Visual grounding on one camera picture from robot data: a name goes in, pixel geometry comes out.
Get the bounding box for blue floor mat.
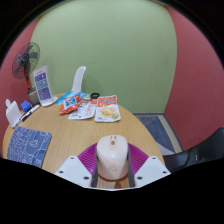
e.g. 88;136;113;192
133;113;183;155

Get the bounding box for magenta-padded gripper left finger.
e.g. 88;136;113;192
54;143;99;188

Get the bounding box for pale pink computer mouse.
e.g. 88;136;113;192
95;134;130;183

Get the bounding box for orange food picture packet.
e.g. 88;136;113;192
94;94;122;123

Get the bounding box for black marker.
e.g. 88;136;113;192
20;109;34;122

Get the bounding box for red snack packet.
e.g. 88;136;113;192
58;96;80;116

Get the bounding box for black office chair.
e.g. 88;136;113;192
163;126;224;174

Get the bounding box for blue patterned mouse pad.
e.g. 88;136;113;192
6;125;53;169

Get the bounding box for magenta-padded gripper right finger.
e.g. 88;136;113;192
127;143;172;188

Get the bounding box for white sign stand blue cards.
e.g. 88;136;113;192
32;64;58;108

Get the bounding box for white tissue box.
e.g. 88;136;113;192
4;98;24;129

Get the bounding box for blue whiteboard eraser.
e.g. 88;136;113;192
20;100;33;113

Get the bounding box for blue snack packet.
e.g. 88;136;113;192
55;90;88;105

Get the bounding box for black standing fan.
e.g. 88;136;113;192
11;41;42;95

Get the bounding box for white snack packet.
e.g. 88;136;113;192
67;99;98;121

